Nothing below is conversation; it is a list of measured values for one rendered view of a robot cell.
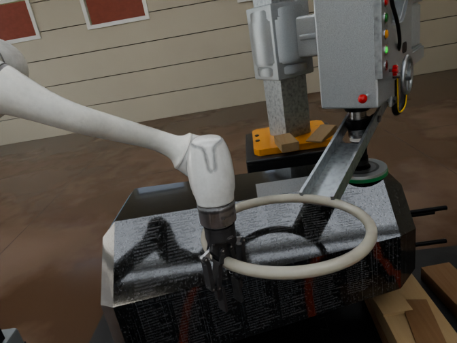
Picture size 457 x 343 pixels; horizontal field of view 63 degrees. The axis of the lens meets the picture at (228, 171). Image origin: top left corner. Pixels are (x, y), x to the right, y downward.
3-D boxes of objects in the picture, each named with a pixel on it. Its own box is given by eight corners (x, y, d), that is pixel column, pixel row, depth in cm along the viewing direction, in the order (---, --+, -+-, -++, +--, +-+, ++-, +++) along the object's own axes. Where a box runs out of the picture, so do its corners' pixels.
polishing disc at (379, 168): (336, 182, 149) (336, 179, 148) (331, 162, 168) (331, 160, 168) (393, 177, 144) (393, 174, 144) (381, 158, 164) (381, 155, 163)
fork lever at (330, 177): (353, 101, 171) (352, 92, 168) (398, 101, 160) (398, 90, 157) (292, 201, 130) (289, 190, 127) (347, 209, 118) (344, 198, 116)
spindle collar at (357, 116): (352, 130, 159) (349, 56, 148) (375, 131, 153) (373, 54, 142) (343, 139, 150) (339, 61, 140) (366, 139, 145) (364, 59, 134)
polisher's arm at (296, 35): (243, 69, 221) (237, 24, 212) (268, 59, 247) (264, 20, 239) (375, 55, 181) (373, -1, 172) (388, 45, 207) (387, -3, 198)
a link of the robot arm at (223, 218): (242, 199, 87) (245, 221, 89) (219, 190, 94) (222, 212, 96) (211, 211, 82) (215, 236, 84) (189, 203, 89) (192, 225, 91)
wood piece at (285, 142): (274, 143, 227) (273, 135, 226) (290, 140, 228) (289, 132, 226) (282, 153, 209) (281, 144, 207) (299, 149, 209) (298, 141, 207)
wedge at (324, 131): (322, 131, 234) (321, 124, 232) (336, 132, 227) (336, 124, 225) (305, 141, 220) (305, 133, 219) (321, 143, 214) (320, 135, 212)
